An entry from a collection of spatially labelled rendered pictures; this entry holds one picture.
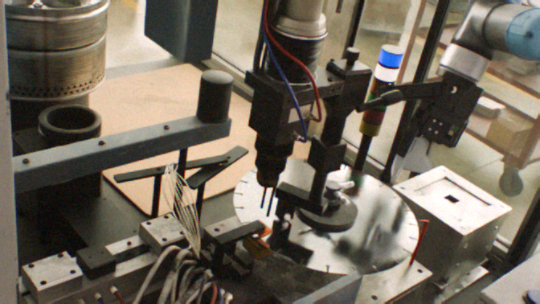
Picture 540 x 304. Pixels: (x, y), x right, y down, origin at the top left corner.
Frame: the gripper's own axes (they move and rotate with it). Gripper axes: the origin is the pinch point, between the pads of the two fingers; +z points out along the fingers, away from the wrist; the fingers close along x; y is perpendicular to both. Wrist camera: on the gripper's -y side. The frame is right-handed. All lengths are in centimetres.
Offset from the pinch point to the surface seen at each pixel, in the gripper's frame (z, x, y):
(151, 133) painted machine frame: 9.6, -24.2, -34.6
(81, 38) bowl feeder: 5, -5, -71
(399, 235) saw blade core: 8.4, -4.7, 6.7
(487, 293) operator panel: 10.8, 0.0, 23.5
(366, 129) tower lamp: -2.9, 17.7, -11.8
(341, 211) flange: 9.1, -7.4, -3.6
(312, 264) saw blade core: 15.7, -20.6, -1.1
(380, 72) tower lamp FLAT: -14.8, 12.7, -13.5
